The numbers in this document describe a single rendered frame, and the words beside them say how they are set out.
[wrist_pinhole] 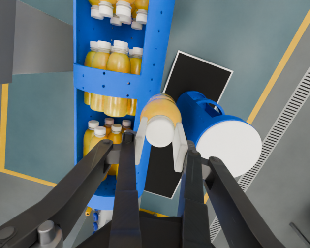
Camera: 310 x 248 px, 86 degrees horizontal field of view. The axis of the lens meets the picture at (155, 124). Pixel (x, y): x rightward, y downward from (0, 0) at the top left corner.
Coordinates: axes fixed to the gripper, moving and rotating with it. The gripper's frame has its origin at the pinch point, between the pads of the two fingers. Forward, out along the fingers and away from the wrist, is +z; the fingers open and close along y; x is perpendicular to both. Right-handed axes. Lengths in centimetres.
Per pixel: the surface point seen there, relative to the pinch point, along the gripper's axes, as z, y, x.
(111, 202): 25.8, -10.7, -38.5
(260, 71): 151, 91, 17
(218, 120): 49, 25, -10
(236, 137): 46, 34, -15
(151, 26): 29.6, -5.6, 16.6
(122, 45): 31.6, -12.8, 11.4
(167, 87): 135, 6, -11
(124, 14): 31.7, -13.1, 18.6
